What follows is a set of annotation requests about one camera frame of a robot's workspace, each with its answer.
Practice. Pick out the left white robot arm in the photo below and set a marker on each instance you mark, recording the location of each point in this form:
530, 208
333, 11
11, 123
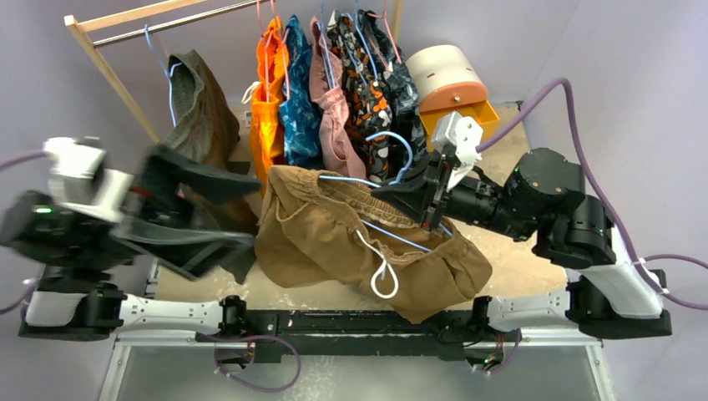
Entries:
94, 218

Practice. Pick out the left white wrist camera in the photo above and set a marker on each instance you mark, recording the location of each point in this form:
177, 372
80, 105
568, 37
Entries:
81, 181

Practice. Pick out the cream orange drawer box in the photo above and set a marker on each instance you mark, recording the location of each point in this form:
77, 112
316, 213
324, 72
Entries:
446, 82

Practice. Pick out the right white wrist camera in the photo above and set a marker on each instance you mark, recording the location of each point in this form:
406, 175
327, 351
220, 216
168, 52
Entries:
462, 135

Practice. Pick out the tan brown shorts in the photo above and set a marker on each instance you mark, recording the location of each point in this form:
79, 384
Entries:
314, 229

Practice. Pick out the pink shorts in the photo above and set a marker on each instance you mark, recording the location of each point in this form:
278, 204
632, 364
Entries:
326, 92

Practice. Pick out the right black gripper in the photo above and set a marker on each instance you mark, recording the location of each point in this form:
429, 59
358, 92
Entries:
435, 193

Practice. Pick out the olive green shorts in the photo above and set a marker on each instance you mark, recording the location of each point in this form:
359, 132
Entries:
207, 132

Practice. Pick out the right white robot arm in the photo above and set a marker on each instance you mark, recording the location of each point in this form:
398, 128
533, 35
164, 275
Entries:
544, 198

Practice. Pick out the dark grey patterned shorts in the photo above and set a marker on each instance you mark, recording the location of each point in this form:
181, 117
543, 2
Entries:
398, 87

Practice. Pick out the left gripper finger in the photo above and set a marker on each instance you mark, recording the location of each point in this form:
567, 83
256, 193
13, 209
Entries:
190, 253
165, 170

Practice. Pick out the blue patterned shorts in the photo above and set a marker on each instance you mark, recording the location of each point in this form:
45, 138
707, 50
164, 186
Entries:
300, 117

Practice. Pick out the orange black patterned shorts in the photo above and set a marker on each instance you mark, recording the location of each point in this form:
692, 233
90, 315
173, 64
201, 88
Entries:
369, 111

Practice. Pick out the wooden clothes rack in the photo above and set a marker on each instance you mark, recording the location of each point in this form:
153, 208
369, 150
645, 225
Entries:
81, 30

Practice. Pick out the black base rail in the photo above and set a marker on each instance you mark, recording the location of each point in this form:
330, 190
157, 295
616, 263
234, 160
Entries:
448, 335

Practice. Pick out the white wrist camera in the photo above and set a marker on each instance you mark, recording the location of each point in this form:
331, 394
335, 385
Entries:
81, 181
462, 135

